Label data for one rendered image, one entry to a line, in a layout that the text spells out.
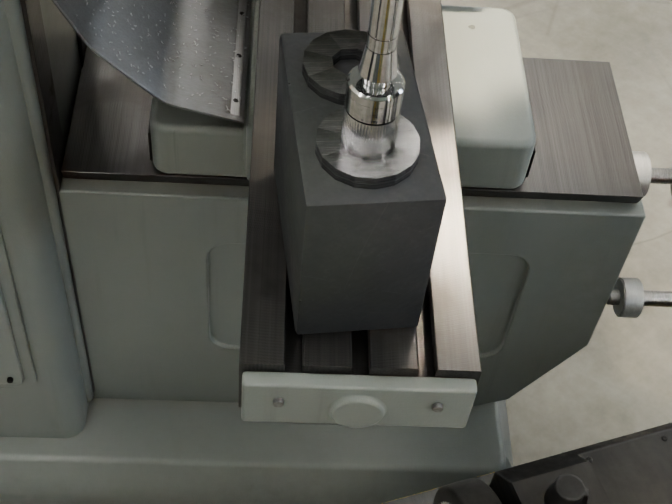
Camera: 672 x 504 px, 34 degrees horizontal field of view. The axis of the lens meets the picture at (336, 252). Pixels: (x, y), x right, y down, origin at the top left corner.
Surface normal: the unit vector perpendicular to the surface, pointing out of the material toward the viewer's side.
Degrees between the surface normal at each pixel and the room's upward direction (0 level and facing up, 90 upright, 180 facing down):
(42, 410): 79
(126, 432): 0
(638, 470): 0
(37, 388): 88
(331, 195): 0
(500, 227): 90
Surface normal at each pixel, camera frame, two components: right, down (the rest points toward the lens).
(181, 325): 0.01, 0.78
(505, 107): 0.07, -0.63
